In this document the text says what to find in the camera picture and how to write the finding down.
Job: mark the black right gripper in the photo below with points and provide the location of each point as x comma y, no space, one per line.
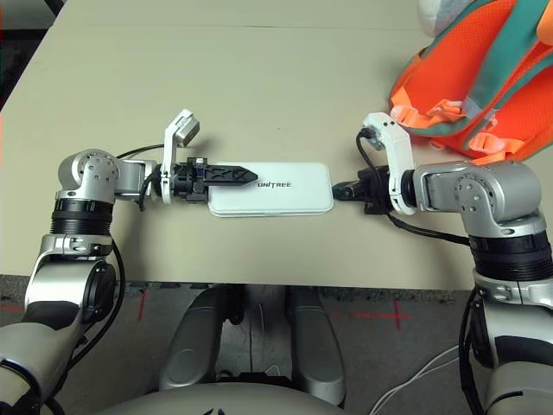
373,190

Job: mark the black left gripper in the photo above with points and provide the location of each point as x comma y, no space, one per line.
186,181

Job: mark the white pencil case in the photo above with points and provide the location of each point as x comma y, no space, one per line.
281,199

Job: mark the grey white plush toy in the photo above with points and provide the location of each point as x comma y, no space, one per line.
436,17

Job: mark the orange and teal backpack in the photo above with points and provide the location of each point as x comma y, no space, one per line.
475,43

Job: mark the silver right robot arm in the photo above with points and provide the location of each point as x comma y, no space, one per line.
497,186

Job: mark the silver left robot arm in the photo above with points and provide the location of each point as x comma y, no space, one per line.
86,173

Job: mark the red tape cross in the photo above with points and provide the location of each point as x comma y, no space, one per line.
396,315

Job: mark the red tape line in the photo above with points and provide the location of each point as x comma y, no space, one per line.
141,304

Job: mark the grey right robot leg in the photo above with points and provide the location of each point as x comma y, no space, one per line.
315,346

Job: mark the grey robot leg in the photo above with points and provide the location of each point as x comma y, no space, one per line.
194,346
315,346

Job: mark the grey left robot leg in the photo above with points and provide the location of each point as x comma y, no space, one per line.
194,346

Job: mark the grey robot torso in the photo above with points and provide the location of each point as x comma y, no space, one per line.
216,402

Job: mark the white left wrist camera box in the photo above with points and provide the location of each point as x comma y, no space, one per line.
169,147

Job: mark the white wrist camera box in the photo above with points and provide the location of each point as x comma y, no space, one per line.
397,142
169,147

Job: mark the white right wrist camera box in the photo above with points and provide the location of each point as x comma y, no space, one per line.
397,142

